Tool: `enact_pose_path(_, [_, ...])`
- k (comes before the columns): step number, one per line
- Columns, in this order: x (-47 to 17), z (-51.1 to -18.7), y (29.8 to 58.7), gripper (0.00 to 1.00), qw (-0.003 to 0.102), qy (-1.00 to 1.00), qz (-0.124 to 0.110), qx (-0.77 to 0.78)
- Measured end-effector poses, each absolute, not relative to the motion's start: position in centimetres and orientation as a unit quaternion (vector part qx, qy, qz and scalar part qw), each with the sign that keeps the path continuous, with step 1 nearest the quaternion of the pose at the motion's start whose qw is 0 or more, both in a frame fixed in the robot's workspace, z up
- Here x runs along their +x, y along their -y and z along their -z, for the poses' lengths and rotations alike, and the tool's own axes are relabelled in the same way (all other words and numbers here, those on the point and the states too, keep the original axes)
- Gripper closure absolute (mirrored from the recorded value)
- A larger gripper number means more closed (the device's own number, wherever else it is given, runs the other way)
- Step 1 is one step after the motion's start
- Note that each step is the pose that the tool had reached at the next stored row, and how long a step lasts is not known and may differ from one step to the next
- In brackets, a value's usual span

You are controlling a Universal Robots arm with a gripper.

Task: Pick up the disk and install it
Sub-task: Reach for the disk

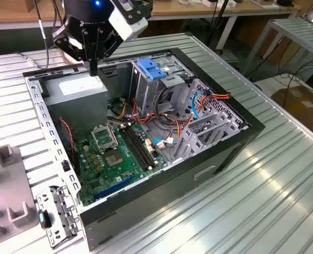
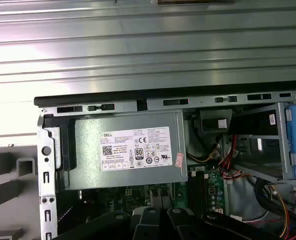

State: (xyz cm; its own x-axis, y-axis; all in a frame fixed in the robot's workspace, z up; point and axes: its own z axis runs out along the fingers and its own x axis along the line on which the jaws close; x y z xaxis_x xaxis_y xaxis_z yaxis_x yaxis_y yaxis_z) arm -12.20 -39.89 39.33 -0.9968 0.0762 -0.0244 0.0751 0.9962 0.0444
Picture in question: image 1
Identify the grey parts rack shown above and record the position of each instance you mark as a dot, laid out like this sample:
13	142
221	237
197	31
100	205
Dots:
8	185

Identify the green motherboard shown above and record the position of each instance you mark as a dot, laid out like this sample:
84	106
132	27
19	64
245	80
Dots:
119	172

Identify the flat cardboard box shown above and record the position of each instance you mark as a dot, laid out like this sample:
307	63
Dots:
299	105

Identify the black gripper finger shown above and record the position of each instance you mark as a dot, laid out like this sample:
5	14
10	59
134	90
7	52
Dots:
111	49
78	54

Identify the grey power supply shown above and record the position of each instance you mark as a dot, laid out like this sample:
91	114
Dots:
76	105

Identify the blue expansion slot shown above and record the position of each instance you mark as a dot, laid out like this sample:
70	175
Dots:
112	188

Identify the metal slot bracket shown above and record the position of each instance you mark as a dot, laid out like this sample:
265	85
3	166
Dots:
66	209

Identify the grey metal drive cage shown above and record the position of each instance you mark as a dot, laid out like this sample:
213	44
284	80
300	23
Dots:
145	90

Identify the black RAM slot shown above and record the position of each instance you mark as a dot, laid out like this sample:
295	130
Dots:
135	149
141	145

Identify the metal slat side table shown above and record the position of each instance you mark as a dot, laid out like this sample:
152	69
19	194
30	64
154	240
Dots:
291	29

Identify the blue plastic drive latch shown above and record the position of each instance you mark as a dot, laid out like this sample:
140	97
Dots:
149	70

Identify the grey metal disk bay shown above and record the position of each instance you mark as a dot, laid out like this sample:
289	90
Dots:
192	137

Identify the black clip with teal tab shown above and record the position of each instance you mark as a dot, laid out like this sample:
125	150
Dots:
46	221

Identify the CPU socket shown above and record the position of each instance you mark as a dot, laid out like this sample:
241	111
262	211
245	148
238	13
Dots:
114	158

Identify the black PC case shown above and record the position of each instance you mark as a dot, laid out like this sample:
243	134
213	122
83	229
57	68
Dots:
159	201

